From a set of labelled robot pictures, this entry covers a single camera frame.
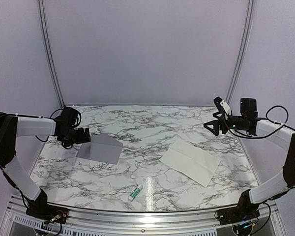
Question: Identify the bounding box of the left aluminium corner post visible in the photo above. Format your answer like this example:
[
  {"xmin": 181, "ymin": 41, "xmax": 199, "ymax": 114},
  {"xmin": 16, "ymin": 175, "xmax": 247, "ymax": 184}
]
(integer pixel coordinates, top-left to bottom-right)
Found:
[{"xmin": 37, "ymin": 0, "xmax": 65, "ymax": 107}]

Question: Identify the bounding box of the right aluminium corner post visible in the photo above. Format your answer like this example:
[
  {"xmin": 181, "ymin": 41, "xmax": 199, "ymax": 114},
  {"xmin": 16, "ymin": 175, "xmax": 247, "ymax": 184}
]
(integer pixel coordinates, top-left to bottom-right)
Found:
[{"xmin": 226, "ymin": 0, "xmax": 255, "ymax": 103}]

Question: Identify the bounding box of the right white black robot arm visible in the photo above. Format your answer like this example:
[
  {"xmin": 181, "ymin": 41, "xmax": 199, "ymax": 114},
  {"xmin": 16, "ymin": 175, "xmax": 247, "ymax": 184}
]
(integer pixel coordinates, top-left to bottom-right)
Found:
[{"xmin": 204, "ymin": 97, "xmax": 295, "ymax": 220}]

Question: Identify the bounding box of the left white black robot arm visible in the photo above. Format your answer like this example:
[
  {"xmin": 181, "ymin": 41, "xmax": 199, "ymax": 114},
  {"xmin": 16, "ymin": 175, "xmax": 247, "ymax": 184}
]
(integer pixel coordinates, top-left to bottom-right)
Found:
[{"xmin": 0, "ymin": 106, "xmax": 91, "ymax": 219}]

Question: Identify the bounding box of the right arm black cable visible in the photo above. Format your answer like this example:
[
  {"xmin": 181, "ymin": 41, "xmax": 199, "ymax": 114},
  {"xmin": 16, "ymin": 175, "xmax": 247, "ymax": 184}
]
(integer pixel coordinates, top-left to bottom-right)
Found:
[{"xmin": 259, "ymin": 105, "xmax": 290, "ymax": 138}]

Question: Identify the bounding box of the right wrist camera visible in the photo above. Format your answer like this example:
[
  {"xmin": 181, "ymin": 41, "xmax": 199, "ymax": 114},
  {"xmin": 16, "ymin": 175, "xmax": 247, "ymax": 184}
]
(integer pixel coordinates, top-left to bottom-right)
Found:
[{"xmin": 213, "ymin": 97, "xmax": 232, "ymax": 115}]

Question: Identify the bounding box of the green white glue stick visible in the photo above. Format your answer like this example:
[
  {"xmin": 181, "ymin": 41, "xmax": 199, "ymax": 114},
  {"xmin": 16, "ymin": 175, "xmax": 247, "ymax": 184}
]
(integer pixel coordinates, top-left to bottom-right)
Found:
[{"xmin": 128, "ymin": 185, "xmax": 143, "ymax": 201}]

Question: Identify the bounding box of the aluminium corner post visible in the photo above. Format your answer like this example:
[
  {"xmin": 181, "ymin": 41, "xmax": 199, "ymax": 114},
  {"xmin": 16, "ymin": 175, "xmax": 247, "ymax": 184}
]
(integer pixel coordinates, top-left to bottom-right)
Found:
[
  {"xmin": 226, "ymin": 0, "xmax": 255, "ymax": 103},
  {"xmin": 37, "ymin": 0, "xmax": 65, "ymax": 107}
]

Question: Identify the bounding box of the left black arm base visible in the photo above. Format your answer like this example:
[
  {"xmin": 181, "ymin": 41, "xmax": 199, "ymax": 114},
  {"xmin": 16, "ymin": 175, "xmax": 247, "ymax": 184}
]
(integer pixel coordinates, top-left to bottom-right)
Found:
[{"xmin": 26, "ymin": 205, "xmax": 68, "ymax": 224}]

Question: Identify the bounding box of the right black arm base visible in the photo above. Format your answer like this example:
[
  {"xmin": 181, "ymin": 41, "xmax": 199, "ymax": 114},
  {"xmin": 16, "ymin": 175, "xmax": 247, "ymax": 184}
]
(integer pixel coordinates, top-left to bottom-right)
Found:
[{"xmin": 214, "ymin": 206, "xmax": 260, "ymax": 225}]

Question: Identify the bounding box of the grey paper envelope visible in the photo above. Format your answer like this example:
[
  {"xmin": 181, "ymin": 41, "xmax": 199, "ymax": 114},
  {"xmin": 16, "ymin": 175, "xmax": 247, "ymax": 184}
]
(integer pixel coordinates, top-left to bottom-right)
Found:
[{"xmin": 76, "ymin": 134, "xmax": 123, "ymax": 165}]

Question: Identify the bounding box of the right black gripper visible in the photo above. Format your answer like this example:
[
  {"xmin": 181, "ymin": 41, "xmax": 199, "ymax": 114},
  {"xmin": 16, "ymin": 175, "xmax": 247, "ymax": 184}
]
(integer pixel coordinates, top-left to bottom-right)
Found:
[{"xmin": 203, "ymin": 111, "xmax": 246, "ymax": 136}]

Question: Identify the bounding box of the aluminium front table rail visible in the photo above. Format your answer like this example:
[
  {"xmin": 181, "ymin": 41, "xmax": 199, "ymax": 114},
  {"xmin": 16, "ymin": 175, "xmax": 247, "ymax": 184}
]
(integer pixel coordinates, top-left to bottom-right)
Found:
[{"xmin": 0, "ymin": 195, "xmax": 286, "ymax": 236}]

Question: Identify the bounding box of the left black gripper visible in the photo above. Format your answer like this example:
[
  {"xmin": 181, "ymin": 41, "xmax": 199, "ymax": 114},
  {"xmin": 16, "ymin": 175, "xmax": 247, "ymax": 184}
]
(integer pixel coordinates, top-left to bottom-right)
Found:
[{"xmin": 60, "ymin": 127, "xmax": 91, "ymax": 148}]

